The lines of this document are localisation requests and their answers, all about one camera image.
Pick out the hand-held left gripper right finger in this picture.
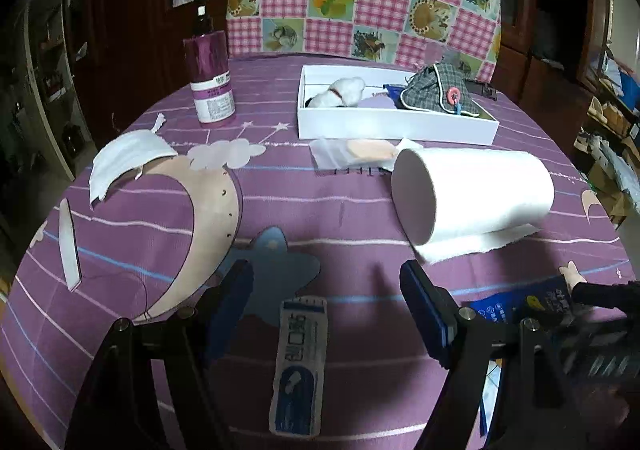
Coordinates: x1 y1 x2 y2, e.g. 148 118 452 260
399 260 596 450

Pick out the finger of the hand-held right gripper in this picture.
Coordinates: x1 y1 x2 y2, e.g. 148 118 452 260
570 280 640 313

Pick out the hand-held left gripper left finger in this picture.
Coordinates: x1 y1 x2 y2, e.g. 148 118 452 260
65 259 255 450

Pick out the blue printed packet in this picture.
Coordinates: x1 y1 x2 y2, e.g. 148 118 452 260
470 277 576 436

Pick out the white cardboard box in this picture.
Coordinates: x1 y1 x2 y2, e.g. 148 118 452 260
297 64 501 147

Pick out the grey plaid fabric pouch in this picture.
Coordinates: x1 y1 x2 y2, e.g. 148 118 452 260
400 60 483 117

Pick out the white plush toy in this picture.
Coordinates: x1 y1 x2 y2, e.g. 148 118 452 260
305 76 366 109

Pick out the blue white bandage packet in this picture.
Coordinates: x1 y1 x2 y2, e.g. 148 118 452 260
269 296 328 437

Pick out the purple striped tablecloth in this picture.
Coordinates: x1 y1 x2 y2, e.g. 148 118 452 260
0 52 636 450

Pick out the pile of cartons and bags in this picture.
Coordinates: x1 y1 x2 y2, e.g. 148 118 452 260
572 54 640 231

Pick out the white paper towel roll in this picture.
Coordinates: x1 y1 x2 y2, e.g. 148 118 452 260
391 137 556 265

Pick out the beige puff in plastic bag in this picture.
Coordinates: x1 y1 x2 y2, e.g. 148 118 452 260
309 136 403 171

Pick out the white flat strip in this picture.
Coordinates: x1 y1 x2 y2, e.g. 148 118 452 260
58 198 82 291

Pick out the white face mask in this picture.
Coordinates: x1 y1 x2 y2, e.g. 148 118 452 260
89 114 180 209

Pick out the brown wooden cabinet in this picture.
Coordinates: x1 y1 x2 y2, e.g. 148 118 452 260
495 0 616 115

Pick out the purple pump bottle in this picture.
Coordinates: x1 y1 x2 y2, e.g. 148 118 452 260
182 0 237 125

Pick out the black metal clip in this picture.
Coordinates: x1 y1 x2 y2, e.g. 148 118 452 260
465 80 498 101

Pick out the dark wooden cupboard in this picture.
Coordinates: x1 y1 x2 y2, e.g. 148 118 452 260
65 0 236 131

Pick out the pink checked printed cloth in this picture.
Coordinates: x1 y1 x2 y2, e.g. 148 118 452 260
226 0 502 80

